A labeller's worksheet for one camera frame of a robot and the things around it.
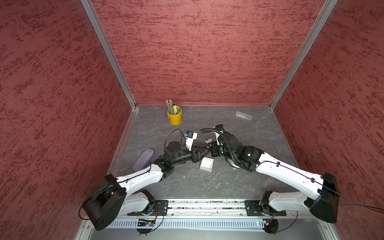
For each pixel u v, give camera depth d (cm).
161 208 74
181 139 70
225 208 76
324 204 44
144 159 87
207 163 90
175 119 107
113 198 41
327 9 72
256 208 74
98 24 77
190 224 77
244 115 114
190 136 69
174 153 61
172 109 103
